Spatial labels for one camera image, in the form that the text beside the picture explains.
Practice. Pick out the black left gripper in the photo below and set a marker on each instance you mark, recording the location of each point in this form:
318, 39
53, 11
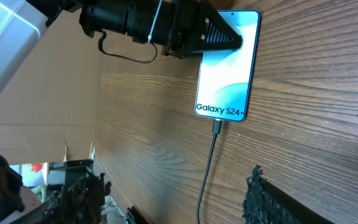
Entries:
195, 27

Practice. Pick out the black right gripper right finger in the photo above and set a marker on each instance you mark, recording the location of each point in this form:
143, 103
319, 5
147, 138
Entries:
267, 204

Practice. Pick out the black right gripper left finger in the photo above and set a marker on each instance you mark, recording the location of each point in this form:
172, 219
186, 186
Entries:
78, 204

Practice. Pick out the brown cardboard box wall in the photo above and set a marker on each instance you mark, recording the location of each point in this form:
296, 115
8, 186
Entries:
48, 108

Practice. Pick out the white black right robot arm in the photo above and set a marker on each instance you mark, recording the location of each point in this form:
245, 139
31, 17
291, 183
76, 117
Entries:
10, 192

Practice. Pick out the Samsung Galaxy smartphone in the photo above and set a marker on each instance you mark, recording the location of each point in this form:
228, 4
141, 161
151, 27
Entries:
225, 77

